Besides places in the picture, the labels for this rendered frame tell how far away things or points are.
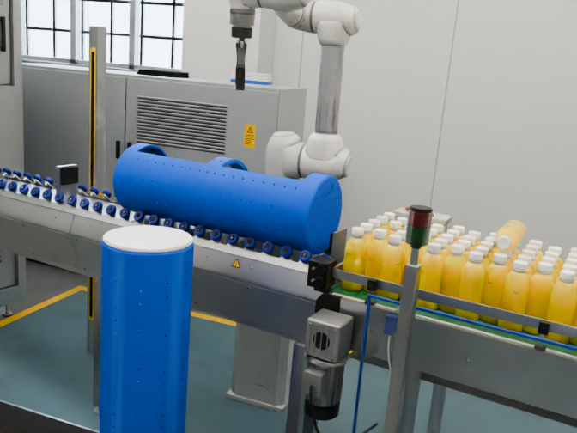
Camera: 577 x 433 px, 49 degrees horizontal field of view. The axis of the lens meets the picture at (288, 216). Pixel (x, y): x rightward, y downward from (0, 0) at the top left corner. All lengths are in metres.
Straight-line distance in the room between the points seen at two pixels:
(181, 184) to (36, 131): 2.58
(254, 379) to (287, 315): 0.88
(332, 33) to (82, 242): 1.36
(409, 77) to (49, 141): 2.65
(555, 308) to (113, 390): 1.34
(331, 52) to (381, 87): 2.24
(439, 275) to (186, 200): 0.96
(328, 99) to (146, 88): 1.79
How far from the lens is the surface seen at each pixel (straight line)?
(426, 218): 1.70
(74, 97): 4.61
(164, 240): 2.01
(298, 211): 2.12
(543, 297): 1.95
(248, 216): 2.22
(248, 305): 2.36
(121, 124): 4.39
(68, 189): 3.00
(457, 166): 4.91
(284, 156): 2.81
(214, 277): 2.38
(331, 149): 2.74
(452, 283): 1.99
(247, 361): 3.10
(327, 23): 2.74
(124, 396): 2.11
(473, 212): 4.95
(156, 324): 1.99
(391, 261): 1.99
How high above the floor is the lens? 1.60
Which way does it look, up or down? 14 degrees down
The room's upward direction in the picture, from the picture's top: 5 degrees clockwise
